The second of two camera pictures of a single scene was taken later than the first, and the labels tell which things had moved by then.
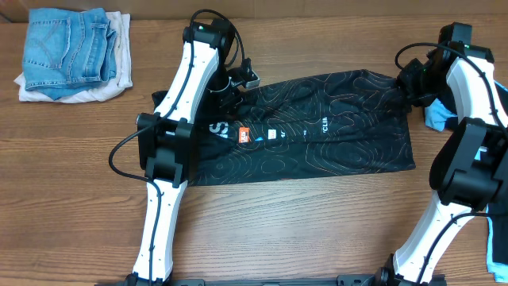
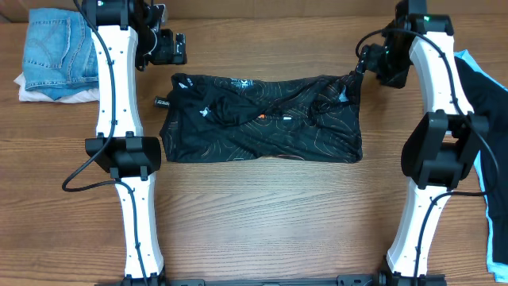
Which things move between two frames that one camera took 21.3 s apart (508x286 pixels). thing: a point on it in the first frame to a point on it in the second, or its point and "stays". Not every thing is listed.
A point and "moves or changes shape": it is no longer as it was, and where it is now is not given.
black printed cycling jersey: (317, 125) moves or changes shape
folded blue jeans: (66, 52) stays
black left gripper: (225, 102) to (167, 54)
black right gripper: (403, 83) to (367, 63)
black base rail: (344, 280) stays
